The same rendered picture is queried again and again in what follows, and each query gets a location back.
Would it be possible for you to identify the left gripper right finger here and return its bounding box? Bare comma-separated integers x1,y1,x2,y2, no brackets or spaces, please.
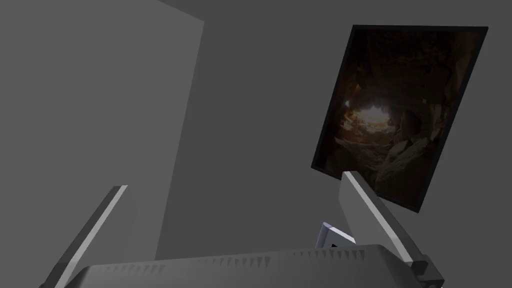
338,170,446,288

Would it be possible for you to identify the dark framed cave picture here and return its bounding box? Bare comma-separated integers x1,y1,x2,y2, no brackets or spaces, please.
310,24,489,214

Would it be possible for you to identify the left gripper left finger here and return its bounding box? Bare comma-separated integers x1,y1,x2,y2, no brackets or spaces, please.
38,184,137,288

